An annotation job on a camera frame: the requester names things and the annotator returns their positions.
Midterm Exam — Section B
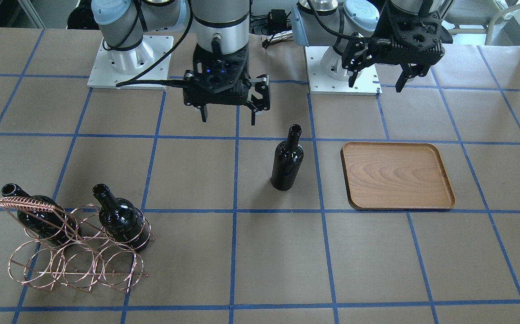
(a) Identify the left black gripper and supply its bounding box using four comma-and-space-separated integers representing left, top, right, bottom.
342, 2, 444, 93

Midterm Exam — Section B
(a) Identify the white chair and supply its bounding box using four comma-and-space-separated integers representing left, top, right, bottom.
444, 0, 520, 45

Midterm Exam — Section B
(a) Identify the black power adapter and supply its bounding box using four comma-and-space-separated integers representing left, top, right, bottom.
267, 9, 287, 25

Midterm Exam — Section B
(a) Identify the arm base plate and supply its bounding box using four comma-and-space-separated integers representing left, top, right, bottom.
304, 46, 382, 96
87, 36, 174, 90

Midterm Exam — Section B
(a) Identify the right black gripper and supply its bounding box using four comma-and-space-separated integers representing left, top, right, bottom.
182, 45, 271, 126

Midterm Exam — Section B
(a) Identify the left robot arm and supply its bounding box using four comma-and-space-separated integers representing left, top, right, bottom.
291, 0, 453, 95

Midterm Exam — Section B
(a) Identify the copper wire wine basket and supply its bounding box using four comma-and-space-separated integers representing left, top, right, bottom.
0, 197, 149, 294

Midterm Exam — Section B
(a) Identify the dark wine bottle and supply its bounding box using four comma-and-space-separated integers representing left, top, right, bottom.
270, 124, 304, 191
92, 183, 150, 252
1, 183, 81, 248

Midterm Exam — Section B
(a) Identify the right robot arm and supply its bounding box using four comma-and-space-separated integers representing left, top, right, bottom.
88, 0, 270, 125

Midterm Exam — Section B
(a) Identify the wooden tray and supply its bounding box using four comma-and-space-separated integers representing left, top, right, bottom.
341, 142, 456, 211

